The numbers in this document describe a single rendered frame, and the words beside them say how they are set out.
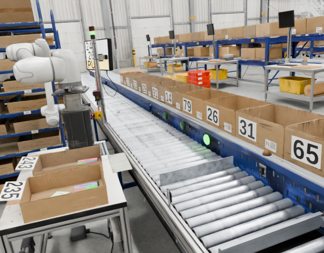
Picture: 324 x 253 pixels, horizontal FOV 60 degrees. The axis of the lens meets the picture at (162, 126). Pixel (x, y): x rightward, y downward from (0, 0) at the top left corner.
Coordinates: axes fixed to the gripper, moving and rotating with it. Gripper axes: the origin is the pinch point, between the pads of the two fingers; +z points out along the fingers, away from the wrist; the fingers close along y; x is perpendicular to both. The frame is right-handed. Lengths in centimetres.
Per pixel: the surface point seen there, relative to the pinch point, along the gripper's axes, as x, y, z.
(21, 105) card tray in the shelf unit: -5, 22, -59
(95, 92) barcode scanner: -12.8, -12.5, 8.5
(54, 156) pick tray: 13, -92, -33
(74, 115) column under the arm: -10, -84, -16
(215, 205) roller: 20, -179, 34
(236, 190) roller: 21, -172, 50
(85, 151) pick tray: 13, -94, -14
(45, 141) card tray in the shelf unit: 35, 22, -44
